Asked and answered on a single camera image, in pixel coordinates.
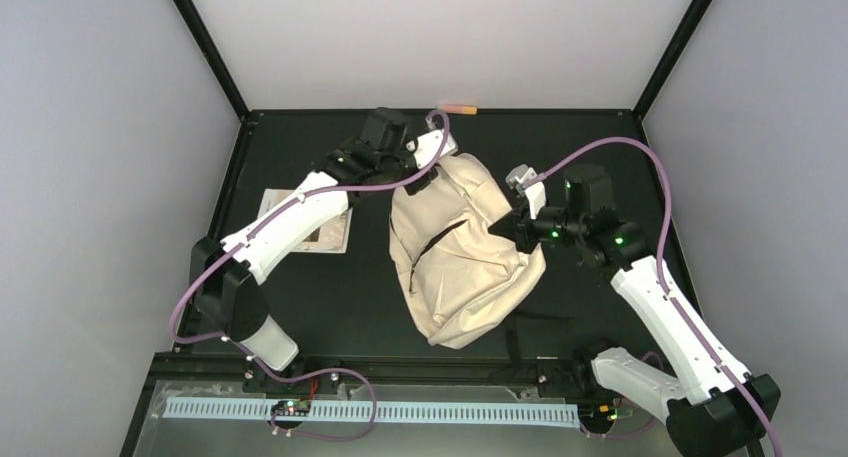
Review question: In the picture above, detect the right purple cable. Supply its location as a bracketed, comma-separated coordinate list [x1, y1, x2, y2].
[526, 137, 786, 457]

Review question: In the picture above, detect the orange highlighter pen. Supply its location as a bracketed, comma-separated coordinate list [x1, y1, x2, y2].
[437, 104, 479, 115]

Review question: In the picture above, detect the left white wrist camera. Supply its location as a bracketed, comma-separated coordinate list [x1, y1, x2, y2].
[406, 129, 458, 169]

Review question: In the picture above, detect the purple cable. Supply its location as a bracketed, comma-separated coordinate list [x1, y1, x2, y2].
[526, 137, 786, 457]
[167, 109, 452, 442]

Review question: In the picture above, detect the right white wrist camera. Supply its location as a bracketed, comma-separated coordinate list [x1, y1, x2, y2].
[506, 164, 547, 220]

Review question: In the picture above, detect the light blue slotted cable duct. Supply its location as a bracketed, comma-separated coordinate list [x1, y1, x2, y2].
[161, 397, 580, 429]

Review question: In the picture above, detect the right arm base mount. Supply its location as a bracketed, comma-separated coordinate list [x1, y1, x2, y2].
[536, 359, 623, 404]

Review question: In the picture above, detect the black frame post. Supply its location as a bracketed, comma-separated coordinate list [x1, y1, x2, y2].
[632, 0, 714, 123]
[171, 0, 250, 120]

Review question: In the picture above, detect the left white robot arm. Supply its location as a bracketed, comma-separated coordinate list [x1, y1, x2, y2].
[178, 107, 457, 372]

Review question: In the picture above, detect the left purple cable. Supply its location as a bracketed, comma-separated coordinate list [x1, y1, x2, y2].
[167, 109, 452, 442]

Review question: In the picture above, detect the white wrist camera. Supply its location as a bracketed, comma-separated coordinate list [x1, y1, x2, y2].
[506, 164, 547, 220]
[406, 129, 458, 169]

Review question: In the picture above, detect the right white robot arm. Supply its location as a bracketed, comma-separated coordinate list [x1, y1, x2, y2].
[489, 164, 781, 456]

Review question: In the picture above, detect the black frame post left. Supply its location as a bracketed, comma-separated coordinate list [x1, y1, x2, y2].
[171, 0, 250, 120]

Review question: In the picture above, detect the black frame post right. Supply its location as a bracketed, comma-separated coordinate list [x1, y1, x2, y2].
[632, 0, 714, 123]

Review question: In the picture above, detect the white coffee cover book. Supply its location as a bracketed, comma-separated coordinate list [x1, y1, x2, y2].
[257, 188, 353, 254]

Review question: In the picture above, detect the beige canvas backpack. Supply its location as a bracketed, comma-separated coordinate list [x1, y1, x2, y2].
[389, 154, 546, 349]

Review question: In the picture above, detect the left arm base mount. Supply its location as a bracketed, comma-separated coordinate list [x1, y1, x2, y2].
[242, 356, 343, 398]

